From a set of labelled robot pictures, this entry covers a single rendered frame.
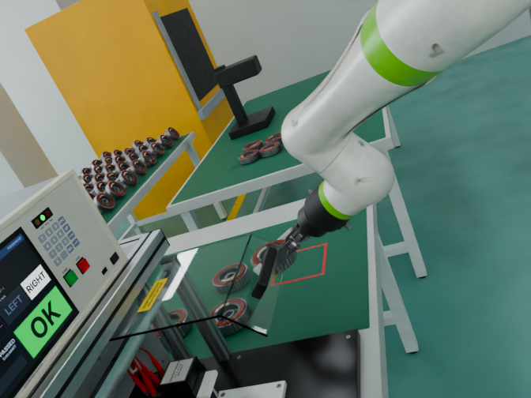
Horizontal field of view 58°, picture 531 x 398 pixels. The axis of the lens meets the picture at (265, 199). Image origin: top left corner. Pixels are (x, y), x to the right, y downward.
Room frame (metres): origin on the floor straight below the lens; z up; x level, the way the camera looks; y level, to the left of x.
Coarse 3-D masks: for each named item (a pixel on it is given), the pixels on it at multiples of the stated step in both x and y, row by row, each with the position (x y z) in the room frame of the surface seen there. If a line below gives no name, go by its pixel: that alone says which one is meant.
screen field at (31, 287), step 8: (32, 272) 0.68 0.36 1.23; (40, 272) 0.70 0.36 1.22; (24, 280) 0.67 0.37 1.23; (32, 280) 0.68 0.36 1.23; (40, 280) 0.69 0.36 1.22; (48, 280) 0.70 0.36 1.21; (16, 288) 0.65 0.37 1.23; (24, 288) 0.66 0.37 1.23; (32, 288) 0.67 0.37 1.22; (40, 288) 0.68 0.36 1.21; (8, 296) 0.63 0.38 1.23; (16, 296) 0.64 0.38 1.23; (24, 296) 0.65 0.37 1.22; (32, 296) 0.66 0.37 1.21; (0, 304) 0.61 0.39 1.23; (8, 304) 0.62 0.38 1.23; (16, 304) 0.63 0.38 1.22; (24, 304) 0.64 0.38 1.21; (0, 312) 0.61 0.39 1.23; (8, 312) 0.62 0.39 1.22; (16, 312) 0.63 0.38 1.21; (8, 320) 0.61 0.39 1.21
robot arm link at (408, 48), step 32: (384, 0) 0.55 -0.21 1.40; (416, 0) 0.49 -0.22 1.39; (448, 0) 0.46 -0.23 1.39; (480, 0) 0.45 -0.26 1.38; (512, 0) 0.45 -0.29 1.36; (384, 32) 0.54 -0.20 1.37; (416, 32) 0.50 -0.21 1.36; (448, 32) 0.48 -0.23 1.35; (480, 32) 0.47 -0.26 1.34; (384, 64) 0.56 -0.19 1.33; (416, 64) 0.53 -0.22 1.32; (448, 64) 0.52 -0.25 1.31
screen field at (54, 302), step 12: (48, 300) 0.68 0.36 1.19; (60, 300) 0.70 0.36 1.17; (36, 312) 0.65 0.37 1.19; (48, 312) 0.67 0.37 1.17; (60, 312) 0.68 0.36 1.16; (24, 324) 0.63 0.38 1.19; (36, 324) 0.64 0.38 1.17; (48, 324) 0.66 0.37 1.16; (60, 324) 0.67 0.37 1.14; (24, 336) 0.62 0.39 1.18; (36, 336) 0.63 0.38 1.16; (48, 336) 0.64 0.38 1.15; (36, 348) 0.62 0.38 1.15
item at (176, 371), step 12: (180, 360) 0.78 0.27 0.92; (192, 360) 0.76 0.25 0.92; (156, 372) 0.81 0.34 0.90; (168, 372) 0.76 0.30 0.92; (180, 372) 0.74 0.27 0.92; (192, 372) 0.74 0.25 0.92; (204, 372) 0.76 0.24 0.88; (216, 372) 0.76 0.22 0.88; (144, 384) 0.79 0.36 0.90; (168, 384) 0.73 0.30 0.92; (180, 384) 0.72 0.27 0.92; (192, 384) 0.72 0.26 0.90; (204, 384) 0.74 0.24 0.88; (132, 396) 0.77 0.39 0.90; (144, 396) 0.75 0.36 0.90; (156, 396) 0.74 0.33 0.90; (168, 396) 0.73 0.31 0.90; (180, 396) 0.72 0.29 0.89; (192, 396) 0.71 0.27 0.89; (204, 396) 0.71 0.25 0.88
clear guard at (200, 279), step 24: (240, 240) 0.85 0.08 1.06; (264, 240) 0.85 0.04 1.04; (168, 264) 0.89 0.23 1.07; (192, 264) 0.84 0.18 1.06; (216, 264) 0.80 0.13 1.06; (240, 264) 0.76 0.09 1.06; (144, 288) 0.83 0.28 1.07; (168, 288) 0.79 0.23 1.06; (192, 288) 0.75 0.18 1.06; (216, 288) 0.72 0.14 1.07; (240, 288) 0.70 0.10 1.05; (144, 312) 0.75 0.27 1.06; (168, 312) 0.71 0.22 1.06; (192, 312) 0.68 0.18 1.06; (216, 312) 0.65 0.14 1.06; (240, 312) 0.65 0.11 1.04; (264, 312) 0.66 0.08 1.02; (120, 336) 0.70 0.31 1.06
